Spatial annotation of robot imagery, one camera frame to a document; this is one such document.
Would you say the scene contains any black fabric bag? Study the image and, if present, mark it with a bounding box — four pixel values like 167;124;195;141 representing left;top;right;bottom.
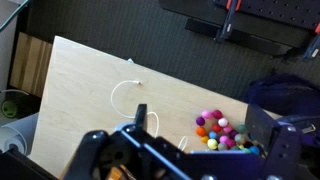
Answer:
243;72;320;118

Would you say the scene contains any black clamp orange handle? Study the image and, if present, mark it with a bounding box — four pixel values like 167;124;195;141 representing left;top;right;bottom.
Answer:
301;21;320;63
214;0;243;44

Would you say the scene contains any colourful felt ball trivet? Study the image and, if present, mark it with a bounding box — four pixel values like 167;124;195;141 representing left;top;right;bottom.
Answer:
194;109;261;156

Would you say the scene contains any white cylinder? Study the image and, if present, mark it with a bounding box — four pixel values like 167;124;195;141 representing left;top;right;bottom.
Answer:
0;111;40;156

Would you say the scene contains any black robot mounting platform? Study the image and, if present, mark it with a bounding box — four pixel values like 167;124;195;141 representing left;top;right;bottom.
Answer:
158;0;320;58

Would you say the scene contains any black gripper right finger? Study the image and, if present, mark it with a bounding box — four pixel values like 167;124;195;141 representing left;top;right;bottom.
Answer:
245;103;304;180

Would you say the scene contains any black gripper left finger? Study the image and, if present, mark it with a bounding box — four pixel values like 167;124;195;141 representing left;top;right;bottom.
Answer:
63;103;188;180

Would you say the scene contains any white charger cable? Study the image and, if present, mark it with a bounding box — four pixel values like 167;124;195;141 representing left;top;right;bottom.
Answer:
110;79;188;153

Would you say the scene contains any wooden nightstand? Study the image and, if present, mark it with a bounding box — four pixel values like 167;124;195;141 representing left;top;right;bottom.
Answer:
9;31;54;98

